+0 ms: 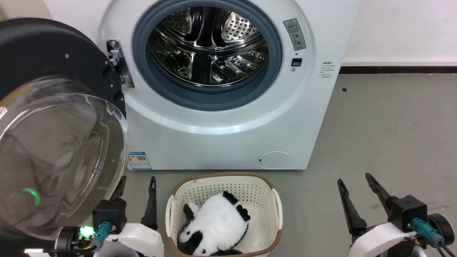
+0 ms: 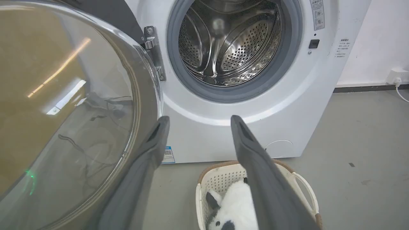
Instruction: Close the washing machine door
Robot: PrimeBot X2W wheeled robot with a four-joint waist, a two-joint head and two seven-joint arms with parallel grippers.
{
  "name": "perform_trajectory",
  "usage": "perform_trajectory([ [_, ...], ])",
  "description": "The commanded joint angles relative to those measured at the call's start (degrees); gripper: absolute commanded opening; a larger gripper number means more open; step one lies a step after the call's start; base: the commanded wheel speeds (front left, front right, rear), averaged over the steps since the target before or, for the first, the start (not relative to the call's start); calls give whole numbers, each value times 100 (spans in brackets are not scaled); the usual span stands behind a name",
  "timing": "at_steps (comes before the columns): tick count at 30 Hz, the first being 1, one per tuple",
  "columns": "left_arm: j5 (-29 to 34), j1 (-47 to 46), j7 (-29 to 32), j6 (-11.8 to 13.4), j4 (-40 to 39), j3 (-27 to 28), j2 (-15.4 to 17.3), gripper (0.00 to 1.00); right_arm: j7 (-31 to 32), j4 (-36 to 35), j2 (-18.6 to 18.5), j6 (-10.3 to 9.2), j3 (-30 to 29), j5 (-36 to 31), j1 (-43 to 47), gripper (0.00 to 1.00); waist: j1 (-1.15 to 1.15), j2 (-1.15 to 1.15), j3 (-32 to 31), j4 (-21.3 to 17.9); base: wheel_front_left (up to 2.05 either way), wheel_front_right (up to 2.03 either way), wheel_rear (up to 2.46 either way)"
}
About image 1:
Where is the blue white energy label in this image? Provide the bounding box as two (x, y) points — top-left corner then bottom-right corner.
(127, 151), (152, 171)

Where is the grey warning sticker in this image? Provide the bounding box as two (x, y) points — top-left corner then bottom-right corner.
(283, 18), (307, 51)

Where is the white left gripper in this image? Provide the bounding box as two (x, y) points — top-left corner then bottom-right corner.
(103, 175), (165, 257)

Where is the stainless steel washer drum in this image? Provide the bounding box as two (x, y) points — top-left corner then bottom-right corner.
(147, 6), (269, 87)

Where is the black wall baseboard strip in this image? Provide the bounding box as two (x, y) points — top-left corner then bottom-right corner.
(338, 66), (457, 75)

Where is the cream plastic laundry basket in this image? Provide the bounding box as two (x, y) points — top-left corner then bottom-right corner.
(165, 172), (283, 257)

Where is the round white filter cover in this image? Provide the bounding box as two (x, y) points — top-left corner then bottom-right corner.
(257, 151), (293, 170)

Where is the metal washer door hinge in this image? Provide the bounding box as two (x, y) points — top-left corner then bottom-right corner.
(106, 39), (135, 90)

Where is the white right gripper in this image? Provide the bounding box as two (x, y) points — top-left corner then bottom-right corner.
(337, 173), (417, 257)

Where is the teal plug left gripper cable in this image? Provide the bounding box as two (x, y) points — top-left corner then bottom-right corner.
(43, 221), (112, 255)

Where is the black white panda plush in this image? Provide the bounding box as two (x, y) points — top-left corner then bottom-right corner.
(177, 191), (251, 256)

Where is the teal plug right gripper cable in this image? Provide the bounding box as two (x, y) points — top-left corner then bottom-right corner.
(411, 218), (447, 257)

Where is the teal plug gripper cable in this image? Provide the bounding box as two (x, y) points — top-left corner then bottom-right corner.
(411, 218), (447, 257)
(43, 221), (112, 255)

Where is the white front-load washing machine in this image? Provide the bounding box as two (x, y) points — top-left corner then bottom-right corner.
(45, 0), (361, 171)

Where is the black washer door glass bowl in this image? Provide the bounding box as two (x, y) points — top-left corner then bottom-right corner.
(0, 18), (128, 240)

